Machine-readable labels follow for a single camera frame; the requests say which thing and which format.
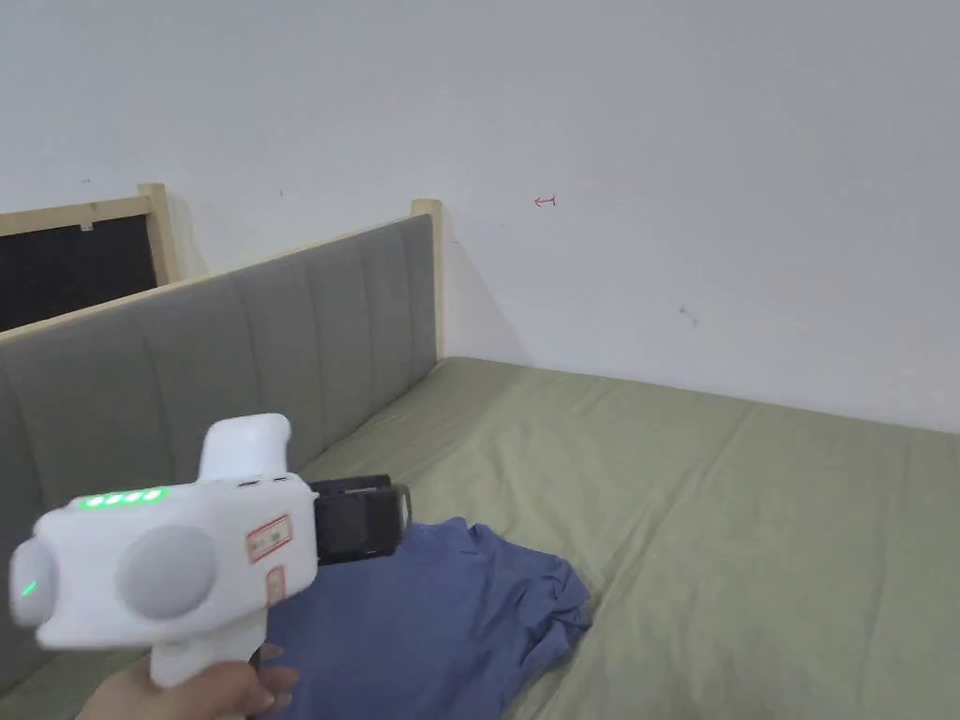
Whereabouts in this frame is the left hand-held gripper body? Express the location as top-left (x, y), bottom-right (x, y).
top-left (8, 412), bottom-right (400, 689)

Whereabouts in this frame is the person's left hand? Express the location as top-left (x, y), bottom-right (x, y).
top-left (74, 643), bottom-right (302, 720)

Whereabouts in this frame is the dark blue shirt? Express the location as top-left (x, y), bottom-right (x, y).
top-left (243, 516), bottom-right (595, 720)

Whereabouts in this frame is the grey padded headboard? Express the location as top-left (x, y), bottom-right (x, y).
top-left (0, 198), bottom-right (445, 702)

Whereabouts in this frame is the wood-framed black board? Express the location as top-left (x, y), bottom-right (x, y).
top-left (0, 182), bottom-right (180, 335)

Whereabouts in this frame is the bed with pale green sheet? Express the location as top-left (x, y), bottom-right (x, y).
top-left (0, 355), bottom-right (960, 720)

